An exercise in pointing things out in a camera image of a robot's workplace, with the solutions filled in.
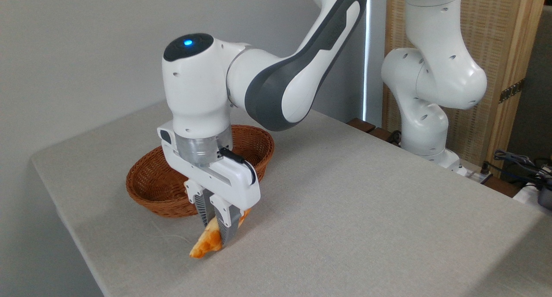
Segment bundle of dark cables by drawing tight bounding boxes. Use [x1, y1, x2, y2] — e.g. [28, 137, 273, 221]
[493, 149, 552, 190]

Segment brown oval wicker basket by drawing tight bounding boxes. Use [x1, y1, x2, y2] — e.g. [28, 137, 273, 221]
[126, 125, 275, 218]

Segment grey tablecloth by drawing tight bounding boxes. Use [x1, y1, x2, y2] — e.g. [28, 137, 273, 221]
[30, 100, 552, 297]

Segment grey box with white strip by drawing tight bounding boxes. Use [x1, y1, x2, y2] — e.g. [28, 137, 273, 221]
[513, 183, 552, 216]

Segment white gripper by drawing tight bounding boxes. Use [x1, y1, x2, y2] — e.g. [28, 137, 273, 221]
[157, 120, 262, 248]

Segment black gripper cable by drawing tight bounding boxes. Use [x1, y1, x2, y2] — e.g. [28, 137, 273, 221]
[219, 147, 257, 186]

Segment wooden woven folding screen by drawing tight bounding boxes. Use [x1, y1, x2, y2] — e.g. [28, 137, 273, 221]
[383, 0, 549, 177]

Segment long braided bread loaf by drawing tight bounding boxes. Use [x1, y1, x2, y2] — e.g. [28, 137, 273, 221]
[189, 207, 252, 259]

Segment brown wooden base board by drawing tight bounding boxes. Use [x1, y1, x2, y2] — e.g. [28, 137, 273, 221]
[347, 118, 402, 145]

